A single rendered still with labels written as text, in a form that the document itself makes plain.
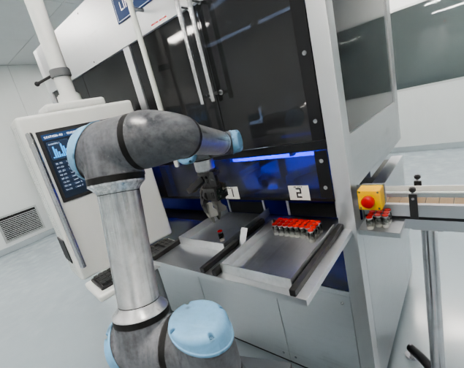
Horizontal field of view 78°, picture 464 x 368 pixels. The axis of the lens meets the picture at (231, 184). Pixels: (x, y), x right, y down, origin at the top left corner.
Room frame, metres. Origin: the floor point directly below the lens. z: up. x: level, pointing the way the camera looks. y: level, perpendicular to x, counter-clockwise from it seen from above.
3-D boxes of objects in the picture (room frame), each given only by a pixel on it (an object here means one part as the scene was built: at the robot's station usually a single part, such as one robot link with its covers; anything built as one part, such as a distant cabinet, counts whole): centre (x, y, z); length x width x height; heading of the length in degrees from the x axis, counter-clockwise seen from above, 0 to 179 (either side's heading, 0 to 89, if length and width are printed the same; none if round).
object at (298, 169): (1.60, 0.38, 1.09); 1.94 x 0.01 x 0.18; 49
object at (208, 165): (1.07, 0.08, 1.21); 0.08 x 0.08 x 0.05
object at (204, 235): (1.20, 0.07, 0.90); 0.34 x 0.26 x 0.04; 139
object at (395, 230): (0.92, -0.49, 0.87); 0.14 x 0.13 x 0.02; 139
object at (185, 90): (1.40, 0.15, 1.51); 0.47 x 0.01 x 0.59; 49
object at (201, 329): (0.48, 0.13, 0.96); 0.13 x 0.12 x 0.14; 73
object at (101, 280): (1.24, 0.51, 0.82); 0.40 x 0.14 x 0.02; 131
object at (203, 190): (1.07, 0.08, 1.12); 0.09 x 0.08 x 0.12; 49
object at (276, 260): (0.89, -0.11, 0.90); 0.34 x 0.26 x 0.04; 138
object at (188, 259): (1.03, -0.01, 0.87); 0.70 x 0.48 x 0.02; 49
